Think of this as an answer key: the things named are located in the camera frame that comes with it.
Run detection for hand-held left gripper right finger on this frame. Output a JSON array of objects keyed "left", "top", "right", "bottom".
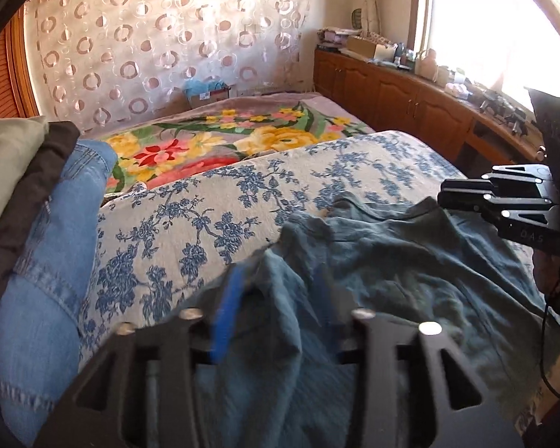
[{"left": 314, "top": 265, "right": 526, "bottom": 448}]

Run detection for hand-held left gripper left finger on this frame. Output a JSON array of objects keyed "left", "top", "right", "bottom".
[{"left": 32, "top": 265, "right": 251, "bottom": 448}]

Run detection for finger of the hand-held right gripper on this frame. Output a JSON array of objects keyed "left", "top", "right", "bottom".
[
  {"left": 480, "top": 163, "right": 555, "bottom": 186},
  {"left": 439, "top": 179, "right": 560, "bottom": 230}
]

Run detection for teal pants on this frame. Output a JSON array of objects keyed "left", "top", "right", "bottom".
[{"left": 187, "top": 193, "right": 560, "bottom": 448}]

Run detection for folded black pants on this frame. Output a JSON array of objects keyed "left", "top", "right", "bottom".
[{"left": 0, "top": 121, "right": 81, "bottom": 365}]

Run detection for folded beige pants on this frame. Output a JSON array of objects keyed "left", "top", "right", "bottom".
[{"left": 0, "top": 116, "right": 50, "bottom": 253}]

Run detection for blue floral bedspread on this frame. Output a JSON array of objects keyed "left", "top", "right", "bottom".
[{"left": 77, "top": 130, "right": 544, "bottom": 435}]

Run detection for wooden cabinet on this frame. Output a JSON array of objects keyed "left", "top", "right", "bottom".
[{"left": 314, "top": 49, "right": 548, "bottom": 165}]

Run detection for window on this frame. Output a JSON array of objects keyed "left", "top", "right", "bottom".
[{"left": 408, "top": 0, "right": 560, "bottom": 103}]

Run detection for clutter on cabinet top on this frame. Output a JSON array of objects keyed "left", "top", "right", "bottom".
[{"left": 316, "top": 27, "right": 542, "bottom": 137}]

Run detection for colourful flower blanket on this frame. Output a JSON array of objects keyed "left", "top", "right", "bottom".
[{"left": 81, "top": 92, "right": 377, "bottom": 195}]

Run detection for folded blue jeans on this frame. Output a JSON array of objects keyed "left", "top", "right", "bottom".
[{"left": 0, "top": 140, "right": 120, "bottom": 447}]

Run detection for cardboard box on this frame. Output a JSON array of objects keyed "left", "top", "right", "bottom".
[{"left": 187, "top": 85, "right": 237, "bottom": 111}]

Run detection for circle pattern lace curtain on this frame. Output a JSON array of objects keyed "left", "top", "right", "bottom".
[{"left": 25, "top": 0, "right": 314, "bottom": 134}]

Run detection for orange wooden door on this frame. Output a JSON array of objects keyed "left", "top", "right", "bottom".
[{"left": 0, "top": 14, "right": 41, "bottom": 127}]

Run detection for black cable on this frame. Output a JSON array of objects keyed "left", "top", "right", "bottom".
[{"left": 538, "top": 261, "right": 560, "bottom": 400}]

